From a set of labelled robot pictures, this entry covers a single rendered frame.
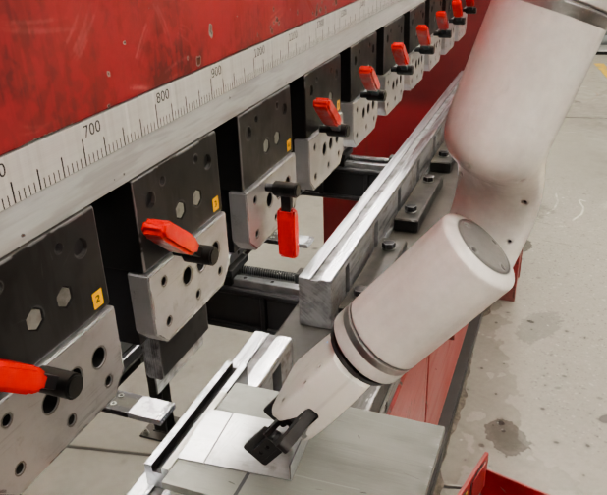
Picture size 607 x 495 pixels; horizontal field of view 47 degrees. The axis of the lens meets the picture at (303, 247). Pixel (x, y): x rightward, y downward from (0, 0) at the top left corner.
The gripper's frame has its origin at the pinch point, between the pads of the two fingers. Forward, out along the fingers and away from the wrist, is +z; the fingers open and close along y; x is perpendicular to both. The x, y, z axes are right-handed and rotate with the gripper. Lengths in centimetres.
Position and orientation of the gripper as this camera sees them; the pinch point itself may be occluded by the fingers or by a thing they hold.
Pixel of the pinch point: (273, 427)
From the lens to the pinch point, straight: 78.7
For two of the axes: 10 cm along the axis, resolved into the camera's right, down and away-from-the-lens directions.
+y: -2.9, 4.3, -8.6
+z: -5.9, 6.2, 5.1
